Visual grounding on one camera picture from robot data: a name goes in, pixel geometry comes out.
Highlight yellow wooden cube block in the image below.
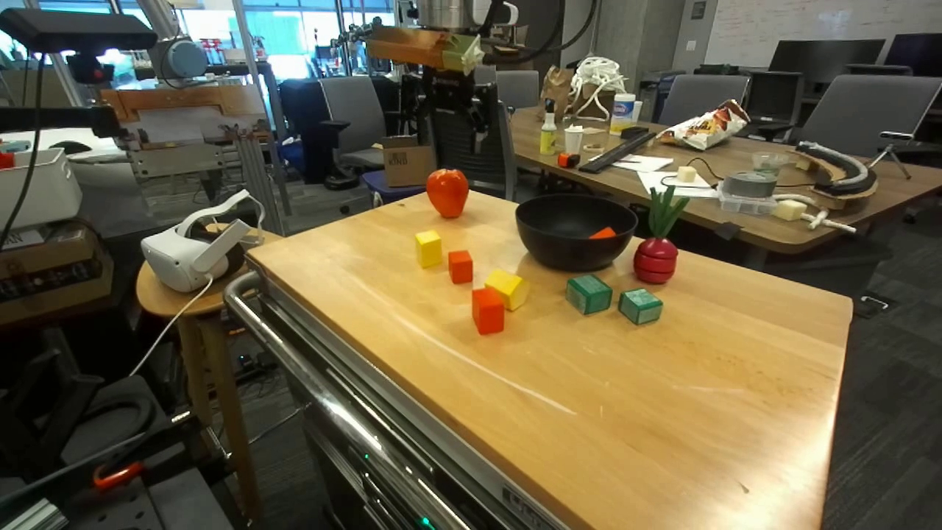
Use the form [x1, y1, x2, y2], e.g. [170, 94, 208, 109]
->
[411, 231, 445, 268]

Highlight white VR headset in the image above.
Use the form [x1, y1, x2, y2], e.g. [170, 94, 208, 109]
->
[140, 190, 264, 293]

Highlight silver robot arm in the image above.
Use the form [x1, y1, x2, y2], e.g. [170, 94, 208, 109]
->
[416, 0, 519, 151]

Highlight teal wooden rectangular block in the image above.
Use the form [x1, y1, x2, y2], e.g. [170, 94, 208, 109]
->
[617, 288, 663, 325]

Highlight red wooden block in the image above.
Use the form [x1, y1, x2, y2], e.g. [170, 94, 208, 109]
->
[472, 288, 502, 335]

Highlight small glue bottle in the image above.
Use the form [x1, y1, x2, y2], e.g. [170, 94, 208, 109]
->
[539, 107, 560, 156]

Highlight red apple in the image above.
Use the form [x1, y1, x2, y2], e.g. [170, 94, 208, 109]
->
[427, 168, 467, 218]

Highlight teal wooden cube block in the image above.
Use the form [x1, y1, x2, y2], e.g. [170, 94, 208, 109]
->
[564, 275, 613, 316]

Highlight snack chips bag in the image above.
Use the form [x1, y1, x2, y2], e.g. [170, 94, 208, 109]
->
[658, 100, 751, 151]

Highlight grey office chair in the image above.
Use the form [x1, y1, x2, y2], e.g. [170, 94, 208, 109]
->
[795, 75, 942, 160]

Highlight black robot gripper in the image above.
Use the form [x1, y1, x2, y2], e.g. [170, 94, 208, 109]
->
[411, 67, 491, 165]

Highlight white cable bundle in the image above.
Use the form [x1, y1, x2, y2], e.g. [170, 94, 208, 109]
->
[567, 53, 629, 119]

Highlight wooden office desk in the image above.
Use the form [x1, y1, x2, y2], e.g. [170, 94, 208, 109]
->
[508, 107, 942, 254]

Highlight black keyboard bar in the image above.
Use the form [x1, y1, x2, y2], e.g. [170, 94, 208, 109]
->
[579, 126, 657, 175]

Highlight orange wooden block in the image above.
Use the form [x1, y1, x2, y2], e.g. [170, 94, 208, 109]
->
[448, 251, 473, 287]

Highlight grey curved headband device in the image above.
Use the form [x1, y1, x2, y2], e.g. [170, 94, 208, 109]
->
[795, 143, 876, 194]

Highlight black bowl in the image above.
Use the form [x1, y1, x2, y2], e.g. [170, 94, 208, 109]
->
[516, 194, 639, 272]

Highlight red toy radish green leaves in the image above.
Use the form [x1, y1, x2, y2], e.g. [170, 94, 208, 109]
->
[633, 185, 686, 287]

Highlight round wooden stool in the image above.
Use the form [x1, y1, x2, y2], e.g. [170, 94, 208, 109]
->
[134, 265, 261, 524]

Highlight steel cart handle bar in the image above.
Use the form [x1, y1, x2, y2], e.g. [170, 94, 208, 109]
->
[224, 275, 472, 530]

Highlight small orange wooden cube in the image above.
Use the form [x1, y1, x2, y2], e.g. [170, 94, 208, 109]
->
[589, 226, 617, 243]

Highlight white paper sheets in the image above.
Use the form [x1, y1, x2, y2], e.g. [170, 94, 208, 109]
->
[617, 156, 717, 198]

